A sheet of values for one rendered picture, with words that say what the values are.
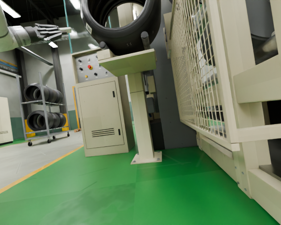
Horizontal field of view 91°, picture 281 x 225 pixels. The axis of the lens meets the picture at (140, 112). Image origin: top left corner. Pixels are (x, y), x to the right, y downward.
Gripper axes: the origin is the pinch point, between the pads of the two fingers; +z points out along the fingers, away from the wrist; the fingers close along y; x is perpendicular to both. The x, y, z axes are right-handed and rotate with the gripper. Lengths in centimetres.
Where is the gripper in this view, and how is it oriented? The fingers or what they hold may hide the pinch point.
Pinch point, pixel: (65, 30)
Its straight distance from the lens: 106.5
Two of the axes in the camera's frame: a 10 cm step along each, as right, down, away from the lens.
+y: 6.2, 7.8, -0.8
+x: 4.1, -4.1, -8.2
